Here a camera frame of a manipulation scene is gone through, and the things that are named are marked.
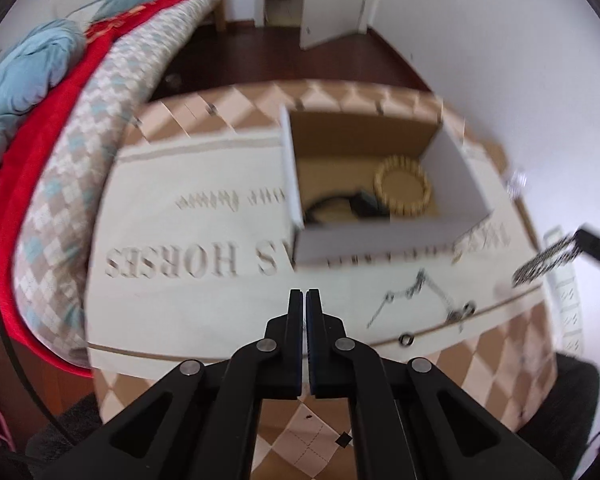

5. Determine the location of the white door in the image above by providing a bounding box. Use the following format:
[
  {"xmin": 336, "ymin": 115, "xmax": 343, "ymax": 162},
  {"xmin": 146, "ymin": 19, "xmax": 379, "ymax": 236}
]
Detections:
[{"xmin": 300, "ymin": 0, "xmax": 377, "ymax": 51}]

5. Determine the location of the dark upholstered chair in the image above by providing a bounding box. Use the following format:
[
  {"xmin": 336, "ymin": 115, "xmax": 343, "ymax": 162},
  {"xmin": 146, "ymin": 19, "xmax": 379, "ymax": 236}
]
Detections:
[{"xmin": 517, "ymin": 351, "xmax": 600, "ymax": 480}]

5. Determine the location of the beige printed tablecloth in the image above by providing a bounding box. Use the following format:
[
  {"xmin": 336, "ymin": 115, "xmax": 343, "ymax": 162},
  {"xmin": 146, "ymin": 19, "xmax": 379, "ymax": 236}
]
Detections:
[{"xmin": 82, "ymin": 80, "xmax": 561, "ymax": 480}]

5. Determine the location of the cardboard box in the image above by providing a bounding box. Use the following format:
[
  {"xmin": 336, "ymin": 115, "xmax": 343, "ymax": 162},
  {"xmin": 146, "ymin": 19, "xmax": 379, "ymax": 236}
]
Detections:
[{"xmin": 279, "ymin": 104, "xmax": 497, "ymax": 267}]

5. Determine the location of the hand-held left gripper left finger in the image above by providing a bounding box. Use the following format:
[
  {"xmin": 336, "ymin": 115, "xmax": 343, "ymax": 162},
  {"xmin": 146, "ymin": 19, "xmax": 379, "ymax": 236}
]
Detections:
[{"xmin": 40, "ymin": 287, "xmax": 306, "ymax": 480}]

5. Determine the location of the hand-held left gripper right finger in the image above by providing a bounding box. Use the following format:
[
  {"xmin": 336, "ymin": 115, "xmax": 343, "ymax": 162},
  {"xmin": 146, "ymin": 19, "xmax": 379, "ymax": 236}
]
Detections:
[{"xmin": 305, "ymin": 287, "xmax": 576, "ymax": 480}]

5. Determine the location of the silver chain bracelet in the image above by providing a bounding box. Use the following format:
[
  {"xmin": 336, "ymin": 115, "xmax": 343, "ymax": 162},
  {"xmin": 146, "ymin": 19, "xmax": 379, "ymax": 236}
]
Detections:
[{"xmin": 511, "ymin": 227, "xmax": 579, "ymax": 289}]

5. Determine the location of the black strap bracelet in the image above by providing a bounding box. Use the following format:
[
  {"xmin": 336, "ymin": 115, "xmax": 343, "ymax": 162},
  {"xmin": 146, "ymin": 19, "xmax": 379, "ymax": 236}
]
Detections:
[{"xmin": 304, "ymin": 189, "xmax": 392, "ymax": 224}]

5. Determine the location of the black cable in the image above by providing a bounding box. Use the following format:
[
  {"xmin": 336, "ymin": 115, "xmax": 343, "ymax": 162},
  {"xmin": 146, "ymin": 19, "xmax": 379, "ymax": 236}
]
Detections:
[{"xmin": 0, "ymin": 230, "xmax": 78, "ymax": 443}]

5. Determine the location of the light blue blanket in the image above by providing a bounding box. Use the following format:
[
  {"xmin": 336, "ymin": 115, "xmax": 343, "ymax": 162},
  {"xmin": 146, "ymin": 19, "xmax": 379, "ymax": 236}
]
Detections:
[{"xmin": 0, "ymin": 0, "xmax": 226, "ymax": 196}]

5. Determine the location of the red blanket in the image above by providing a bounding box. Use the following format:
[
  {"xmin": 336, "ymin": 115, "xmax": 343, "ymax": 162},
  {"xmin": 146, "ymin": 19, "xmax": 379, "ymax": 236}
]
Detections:
[{"xmin": 0, "ymin": 0, "xmax": 216, "ymax": 378}]

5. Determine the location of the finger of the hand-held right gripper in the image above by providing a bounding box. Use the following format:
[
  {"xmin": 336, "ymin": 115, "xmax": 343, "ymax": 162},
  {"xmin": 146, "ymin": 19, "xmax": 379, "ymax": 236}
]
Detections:
[{"xmin": 572, "ymin": 223, "xmax": 600, "ymax": 288}]

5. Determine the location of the small silver jewelry piece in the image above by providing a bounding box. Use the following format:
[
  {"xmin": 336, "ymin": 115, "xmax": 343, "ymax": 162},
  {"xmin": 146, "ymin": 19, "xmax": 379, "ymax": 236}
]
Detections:
[{"xmin": 505, "ymin": 169, "xmax": 529, "ymax": 202}]

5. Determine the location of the thin silver necklace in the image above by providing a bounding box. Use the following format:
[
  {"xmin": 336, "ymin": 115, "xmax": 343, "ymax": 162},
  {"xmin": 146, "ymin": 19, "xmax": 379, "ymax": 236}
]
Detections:
[{"xmin": 366, "ymin": 269, "xmax": 477, "ymax": 333}]

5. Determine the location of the wooden bead bracelet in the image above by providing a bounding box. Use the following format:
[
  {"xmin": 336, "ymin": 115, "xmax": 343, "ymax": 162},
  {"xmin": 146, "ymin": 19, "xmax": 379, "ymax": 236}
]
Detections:
[{"xmin": 374, "ymin": 155, "xmax": 434, "ymax": 219}]

